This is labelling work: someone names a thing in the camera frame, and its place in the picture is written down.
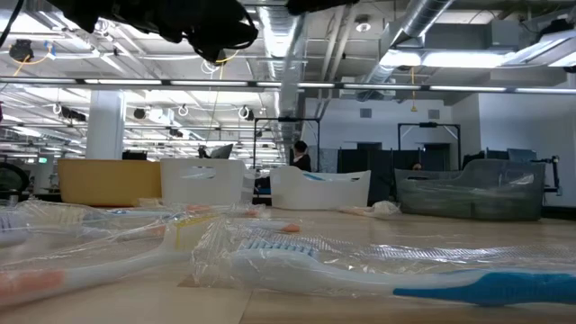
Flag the black ceiling device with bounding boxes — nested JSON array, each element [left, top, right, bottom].
[[8, 39, 35, 63]]

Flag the yellow plastic bin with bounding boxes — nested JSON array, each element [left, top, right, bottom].
[[57, 157, 163, 207]]

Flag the silver ventilation duct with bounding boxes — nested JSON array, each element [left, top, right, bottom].
[[256, 0, 312, 152], [359, 0, 455, 103]]

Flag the yellow hanging cord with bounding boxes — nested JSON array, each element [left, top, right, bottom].
[[409, 66, 419, 113]]

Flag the black looped cable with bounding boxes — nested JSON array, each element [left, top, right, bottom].
[[0, 161, 31, 194]]

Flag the black background stand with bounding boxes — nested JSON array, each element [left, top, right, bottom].
[[530, 155, 562, 195]]

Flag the black camera cable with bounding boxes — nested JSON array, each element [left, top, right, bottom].
[[0, 0, 23, 49]]

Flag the long ceiling light rail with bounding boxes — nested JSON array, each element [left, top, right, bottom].
[[0, 76, 576, 95]]

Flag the white pillar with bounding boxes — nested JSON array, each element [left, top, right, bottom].
[[85, 88, 126, 161]]

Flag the narrow white plastic bin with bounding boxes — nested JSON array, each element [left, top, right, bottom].
[[159, 157, 248, 206]]

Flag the dark office partition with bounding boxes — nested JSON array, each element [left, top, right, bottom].
[[336, 141, 467, 203]]

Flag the background computer monitor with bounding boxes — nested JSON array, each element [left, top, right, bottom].
[[209, 142, 235, 161]]

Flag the brown plastic bin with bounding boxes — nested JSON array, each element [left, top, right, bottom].
[[394, 157, 546, 221]]

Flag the black gantry frame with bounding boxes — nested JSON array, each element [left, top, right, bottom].
[[397, 121, 463, 175], [253, 115, 322, 175]]

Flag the wide white plastic bin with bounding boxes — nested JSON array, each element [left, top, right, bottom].
[[269, 164, 373, 211]]

